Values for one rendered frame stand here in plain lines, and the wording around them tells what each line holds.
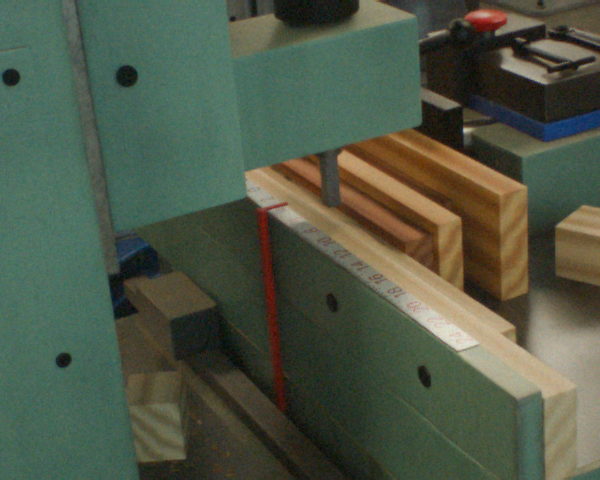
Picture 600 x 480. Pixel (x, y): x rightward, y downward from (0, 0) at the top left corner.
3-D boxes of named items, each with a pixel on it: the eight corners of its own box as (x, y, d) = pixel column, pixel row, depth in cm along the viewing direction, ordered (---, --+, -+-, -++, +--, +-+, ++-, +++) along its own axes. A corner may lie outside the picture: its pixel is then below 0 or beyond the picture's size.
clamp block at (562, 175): (684, 231, 94) (689, 111, 90) (527, 282, 88) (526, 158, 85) (554, 170, 106) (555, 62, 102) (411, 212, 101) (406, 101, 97)
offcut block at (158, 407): (137, 428, 89) (129, 373, 87) (191, 424, 89) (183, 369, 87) (130, 463, 85) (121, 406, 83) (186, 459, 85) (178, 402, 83)
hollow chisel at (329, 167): (341, 204, 83) (335, 130, 81) (329, 208, 82) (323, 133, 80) (334, 200, 84) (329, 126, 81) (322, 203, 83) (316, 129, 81)
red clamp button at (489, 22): (515, 27, 92) (515, 13, 92) (479, 36, 91) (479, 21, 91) (491, 18, 95) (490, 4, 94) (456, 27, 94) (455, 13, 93)
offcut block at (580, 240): (554, 275, 82) (554, 226, 81) (582, 253, 85) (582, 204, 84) (615, 290, 80) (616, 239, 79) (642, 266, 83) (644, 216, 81)
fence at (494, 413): (545, 488, 63) (544, 388, 60) (516, 499, 62) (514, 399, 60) (115, 140, 112) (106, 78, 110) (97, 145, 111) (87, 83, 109)
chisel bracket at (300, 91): (426, 149, 81) (420, 14, 77) (219, 206, 75) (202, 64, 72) (366, 118, 87) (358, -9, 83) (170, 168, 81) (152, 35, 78)
